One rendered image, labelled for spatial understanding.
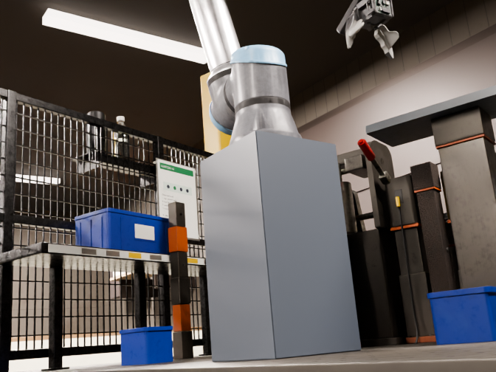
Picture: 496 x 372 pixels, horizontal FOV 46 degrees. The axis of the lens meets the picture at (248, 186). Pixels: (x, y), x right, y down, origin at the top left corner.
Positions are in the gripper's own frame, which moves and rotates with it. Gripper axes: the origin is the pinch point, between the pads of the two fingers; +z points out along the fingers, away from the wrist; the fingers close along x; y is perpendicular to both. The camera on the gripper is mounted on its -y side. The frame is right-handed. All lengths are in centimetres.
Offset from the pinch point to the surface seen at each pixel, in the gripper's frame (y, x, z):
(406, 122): 22.7, -14.1, 29.2
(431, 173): 14.8, 0.0, 36.8
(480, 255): 30, -8, 58
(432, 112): 28.3, -12.2, 28.9
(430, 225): 13, 0, 49
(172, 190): -101, -15, 12
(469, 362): 67, -58, 74
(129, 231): -68, -44, 36
